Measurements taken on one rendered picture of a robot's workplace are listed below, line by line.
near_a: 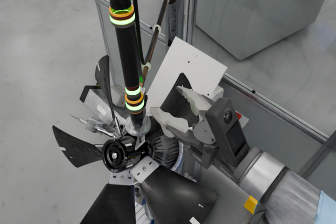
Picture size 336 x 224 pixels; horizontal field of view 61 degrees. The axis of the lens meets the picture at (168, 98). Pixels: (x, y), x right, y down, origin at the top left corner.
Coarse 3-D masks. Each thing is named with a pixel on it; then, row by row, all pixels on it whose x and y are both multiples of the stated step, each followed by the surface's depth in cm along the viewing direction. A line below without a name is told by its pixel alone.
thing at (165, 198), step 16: (160, 176) 96; (176, 176) 96; (144, 192) 94; (160, 192) 93; (176, 192) 93; (192, 192) 92; (208, 192) 91; (160, 208) 91; (176, 208) 90; (192, 208) 89; (208, 208) 88
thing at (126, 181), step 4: (112, 172) 103; (120, 172) 104; (124, 172) 104; (128, 172) 105; (112, 176) 103; (116, 176) 104; (124, 176) 105; (128, 176) 105; (132, 176) 106; (112, 180) 104; (116, 180) 104; (120, 180) 105; (124, 180) 105; (128, 180) 106; (132, 180) 106; (120, 184) 105; (124, 184) 105; (128, 184) 106
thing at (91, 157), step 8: (56, 128) 114; (56, 136) 117; (64, 136) 113; (72, 136) 110; (64, 144) 117; (72, 144) 113; (80, 144) 110; (88, 144) 108; (64, 152) 121; (72, 152) 118; (80, 152) 115; (88, 152) 112; (96, 152) 111; (72, 160) 123; (80, 160) 121; (88, 160) 119; (96, 160) 117
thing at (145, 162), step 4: (148, 156) 102; (140, 160) 101; (144, 160) 101; (148, 160) 101; (152, 160) 101; (136, 164) 100; (140, 164) 100; (144, 164) 100; (148, 164) 100; (152, 164) 100; (156, 164) 100; (132, 168) 99; (136, 168) 99; (140, 168) 99; (148, 168) 99; (152, 168) 99; (132, 172) 98; (136, 172) 98; (140, 172) 98; (144, 172) 98; (148, 172) 98; (136, 176) 97; (140, 176) 97; (144, 176) 97; (140, 180) 96
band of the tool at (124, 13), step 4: (128, 8) 52; (132, 8) 50; (112, 12) 49; (116, 12) 52; (120, 12) 53; (124, 12) 53; (128, 12) 49; (116, 16) 49; (120, 16) 49; (132, 16) 50; (120, 20) 49; (132, 20) 51; (120, 24) 50
